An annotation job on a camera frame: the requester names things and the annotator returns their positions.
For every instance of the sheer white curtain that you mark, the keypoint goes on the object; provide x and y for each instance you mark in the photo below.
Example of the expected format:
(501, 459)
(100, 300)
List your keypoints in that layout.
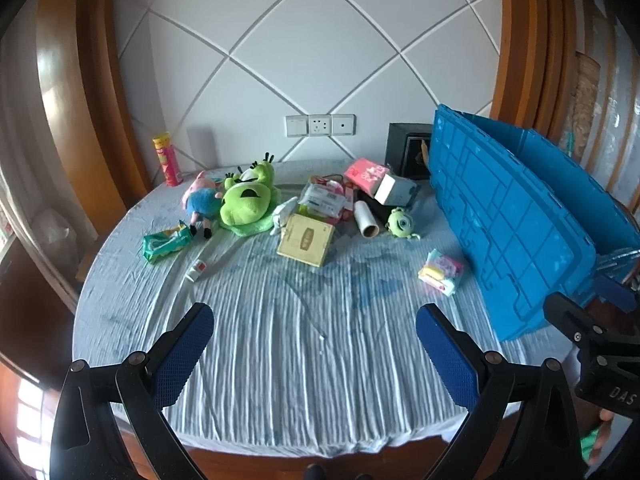
(20, 160)

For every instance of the white roll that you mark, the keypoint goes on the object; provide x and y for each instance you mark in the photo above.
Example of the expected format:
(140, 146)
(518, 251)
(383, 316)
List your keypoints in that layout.
(364, 216)

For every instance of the white crumpled cloth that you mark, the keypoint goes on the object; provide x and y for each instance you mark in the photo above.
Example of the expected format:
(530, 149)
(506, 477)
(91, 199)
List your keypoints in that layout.
(282, 215)

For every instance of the pink tissue box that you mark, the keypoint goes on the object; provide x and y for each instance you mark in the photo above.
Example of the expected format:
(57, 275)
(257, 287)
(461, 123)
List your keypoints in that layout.
(365, 174)

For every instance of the green frog plush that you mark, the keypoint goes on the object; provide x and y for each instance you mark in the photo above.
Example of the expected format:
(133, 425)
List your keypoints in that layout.
(247, 202)

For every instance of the pink pig plush blue shirt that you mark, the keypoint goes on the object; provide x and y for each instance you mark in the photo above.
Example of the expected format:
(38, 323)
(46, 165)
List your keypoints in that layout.
(202, 201)

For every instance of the dark wooden chair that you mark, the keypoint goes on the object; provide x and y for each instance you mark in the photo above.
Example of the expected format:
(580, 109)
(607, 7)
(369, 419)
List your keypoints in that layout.
(35, 310)

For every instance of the white pink green plush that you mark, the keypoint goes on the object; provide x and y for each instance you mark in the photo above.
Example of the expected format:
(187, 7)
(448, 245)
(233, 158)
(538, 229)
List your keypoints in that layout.
(348, 194)

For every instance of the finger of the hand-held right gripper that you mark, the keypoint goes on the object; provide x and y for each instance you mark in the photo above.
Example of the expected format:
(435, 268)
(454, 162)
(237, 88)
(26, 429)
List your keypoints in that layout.
(617, 292)
(570, 317)

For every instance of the wooden wall frame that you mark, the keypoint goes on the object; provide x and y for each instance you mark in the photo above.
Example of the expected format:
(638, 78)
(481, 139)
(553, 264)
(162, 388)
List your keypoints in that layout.
(530, 60)
(90, 85)

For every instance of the striped light blue tablecloth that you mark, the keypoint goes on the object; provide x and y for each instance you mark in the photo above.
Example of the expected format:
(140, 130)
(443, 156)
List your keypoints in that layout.
(280, 360)

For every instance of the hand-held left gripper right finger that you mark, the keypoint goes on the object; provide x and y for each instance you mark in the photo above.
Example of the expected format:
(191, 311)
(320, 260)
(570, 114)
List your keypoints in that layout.
(447, 355)

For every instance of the pink tissue packet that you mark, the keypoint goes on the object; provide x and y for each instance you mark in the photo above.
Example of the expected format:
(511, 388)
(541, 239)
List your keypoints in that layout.
(442, 270)

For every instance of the red yellow chips can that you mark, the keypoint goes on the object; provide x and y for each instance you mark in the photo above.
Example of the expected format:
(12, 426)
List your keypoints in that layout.
(167, 162)

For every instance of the white wall socket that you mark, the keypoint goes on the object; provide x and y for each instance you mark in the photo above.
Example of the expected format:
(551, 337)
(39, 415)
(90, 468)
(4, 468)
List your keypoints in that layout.
(320, 125)

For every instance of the white teal box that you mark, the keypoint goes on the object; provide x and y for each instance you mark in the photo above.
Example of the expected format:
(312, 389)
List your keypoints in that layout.
(392, 189)

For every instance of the clear plastic bag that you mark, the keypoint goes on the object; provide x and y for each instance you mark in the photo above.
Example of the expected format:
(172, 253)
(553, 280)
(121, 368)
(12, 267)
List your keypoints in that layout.
(55, 232)

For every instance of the patterned curtain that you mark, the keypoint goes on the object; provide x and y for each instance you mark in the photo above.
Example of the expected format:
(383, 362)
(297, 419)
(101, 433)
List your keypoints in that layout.
(605, 85)

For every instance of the white wall switch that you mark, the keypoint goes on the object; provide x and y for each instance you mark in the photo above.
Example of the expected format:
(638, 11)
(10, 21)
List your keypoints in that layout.
(296, 125)

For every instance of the black safe box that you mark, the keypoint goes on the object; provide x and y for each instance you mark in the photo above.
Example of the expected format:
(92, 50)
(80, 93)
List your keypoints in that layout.
(400, 147)

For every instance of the clear plastic packet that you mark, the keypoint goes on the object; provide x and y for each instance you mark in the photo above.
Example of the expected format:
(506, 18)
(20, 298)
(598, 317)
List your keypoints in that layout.
(322, 200)

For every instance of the person's right hand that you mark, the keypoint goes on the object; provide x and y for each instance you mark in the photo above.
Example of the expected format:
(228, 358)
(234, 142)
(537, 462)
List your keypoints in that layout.
(606, 415)

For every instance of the green one-eyed monster plush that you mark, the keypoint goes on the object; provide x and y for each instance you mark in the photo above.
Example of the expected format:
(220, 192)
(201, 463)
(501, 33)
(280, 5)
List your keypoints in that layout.
(401, 222)

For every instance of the yellow cardboard box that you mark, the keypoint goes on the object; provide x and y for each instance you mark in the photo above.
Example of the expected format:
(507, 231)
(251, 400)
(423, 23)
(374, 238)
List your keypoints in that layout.
(305, 240)

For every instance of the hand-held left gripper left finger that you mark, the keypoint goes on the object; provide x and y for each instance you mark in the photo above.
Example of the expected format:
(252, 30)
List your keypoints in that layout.
(185, 350)

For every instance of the small white tube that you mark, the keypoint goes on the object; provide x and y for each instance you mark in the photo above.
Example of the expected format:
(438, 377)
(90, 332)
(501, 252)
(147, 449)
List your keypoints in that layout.
(196, 271)

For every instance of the green wet wipes pack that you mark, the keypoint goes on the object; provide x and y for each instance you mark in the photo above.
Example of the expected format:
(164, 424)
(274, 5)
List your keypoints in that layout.
(165, 245)

